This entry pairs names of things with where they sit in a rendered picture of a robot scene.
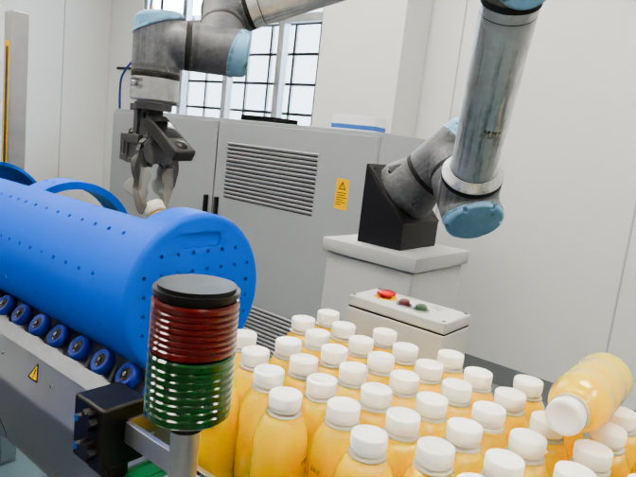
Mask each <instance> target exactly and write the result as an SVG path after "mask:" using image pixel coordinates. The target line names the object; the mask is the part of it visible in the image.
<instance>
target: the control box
mask: <svg viewBox="0 0 636 477"><path fill-rule="evenodd" d="M377 290H381V289H380V288H377V289H374V290H369V291H361V292H357V293H352V294H350V295H349V300H348V304H349V307H348V310H347V317H346V321H347V322H349V323H352V324H354V325H355V326H356V330H355V334H354V335H362V336H367V337H369V338H371V339H373V330H374V328H376V327H386V328H391V329H392V330H394V331H396V332H397V340H396V343H398V342H404V343H410V344H413V345H416V346H417V347H418V355H417V358H416V359H417V360H419V359H430V360H434V361H437V355H438V351H439V350H440V349H451V350H455V351H458V352H460V353H462V354H463V355H464V356H465V350H466V343H467V337H468V325H469V322H470V314H467V313H464V312H461V311H458V310H454V309H448V308H445V307H441V306H438V305H435V304H432V303H428V302H425V301H421V300H418V299H414V298H412V297H409V296H405V295H402V294H398V293H397V294H396V296H391V298H383V297H380V294H378V293H377ZM400 298H405V299H410V300H411V301H410V302H411V305H410V306H403V305H400V304H399V303H398V300H399V299H400ZM412 300H413V301H414V302H412ZM415 302H419V303H420V304H425V305H427V307H428V310H418V309H415V305H416V304H417V303H415ZM431 307H432V308H431ZM434 307H436V309H434Z"/></svg>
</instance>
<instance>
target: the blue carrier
mask: <svg viewBox="0 0 636 477"><path fill-rule="evenodd" d="M71 189H82V190H84V191H86V192H88V193H89V194H91V195H92V196H94V197H95V198H96V199H97V200H98V201H99V202H100V203H101V205H102V206H103V207H102V206H98V205H95V204H91V203H86V202H83V201H79V200H75V199H72V198H68V197H65V196H62V195H59V194H55V193H58V192H61V191H65V190H71ZM172 274H206V275H213V276H217V277H222V278H225V279H228V280H231V281H233V282H234V283H236V284H237V286H238V287H239V288H240V298H239V300H240V307H239V318H238V329H243V327H244V325H245V323H246V321H247V318H248V316H249V313H250V311H251V308H252V305H253V302H254V297H255V292H256V263H255V258H254V254H253V251H252V248H251V246H250V243H249V241H248V239H247V238H246V237H245V236H244V234H243V233H242V231H241V230H240V229H239V228H238V227H237V226H236V225H235V224H234V223H232V222H231V221H230V220H228V219H226V218H225V217H222V216H220V215H217V214H213V213H209V212H205V211H202V210H198V209H194V208H188V207H174V208H169V209H165V210H162V211H159V212H157V213H155V214H153V215H151V216H149V217H147V218H146V219H142V218H138V217H136V216H132V215H129V214H128V213H127V211H126V209H125V207H124V206H123V204H122V203H121V202H120V201H119V199H118V198H117V197H116V196H114V195H113V194H112V193H111V192H109V191H108V190H106V189H104V188H102V187H100V186H98V185H93V184H89V183H85V182H82V181H78V180H74V179H68V178H53V179H47V180H43V181H40V182H38V183H37V182H36V181H35V179H34V178H33V177H32V176H30V175H29V174H28V173H27V172H25V171H24V170H22V169H21V168H18V167H16V166H14V165H12V164H9V163H5V162H1V161H0V290H2V291H4V292H7V293H8V294H11V295H12V296H14V297H16V298H18V299H19V300H21V301H23V302H25V303H27V304H29V305H30V306H32V307H33V308H35V309H37V310H39V311H41V312H43V313H45V314H47V315H48V316H50V317H52V318H54V319H55V320H57V321H59V322H61V323H63V324H65V325H67V326H68V327H71V328H73V329H74V330H75V331H77V332H79V333H81V334H82V335H84V336H87V337H88V338H90V339H92V340H93V341H95V342H97V343H99V344H101V345H103V346H105V347H107V348H109V349H111V350H113V352H115V353H117V354H119V355H120V356H122V357H124V358H126V359H128V360H129V361H131V362H134V363H136V364H138V365H139V366H141V367H143V368H145V369H146V362H147V350H148V335H149V322H150V297H151V295H152V284H153V283H154V282H156V281H157V280H158V279H159V278H161V277H163V276H167V275H172Z"/></svg>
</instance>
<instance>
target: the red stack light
mask: <svg viewBox="0 0 636 477"><path fill-rule="evenodd" d="M239 307H240V300H239V299H238V300H236V301H235V302H234V303H233V304H230V305H228V306H224V307H218V308H188V307H181V306H175V305H171V304H169V303H166V302H163V301H161V300H160V299H158V298H157V297H156V295H154V294H152V295H151V297H150V322H149V335H148V349H149V351H150V352H151V353H152V354H154V355H155V356H157V357H159V358H161V359H163V360H166V361H170V362H178V363H189V364H202V363H212V362H219V361H222V360H225V359H227V358H229V357H230V356H231V355H233V354H234V353H235V351H236V348H237V337H238V325H239Z"/></svg>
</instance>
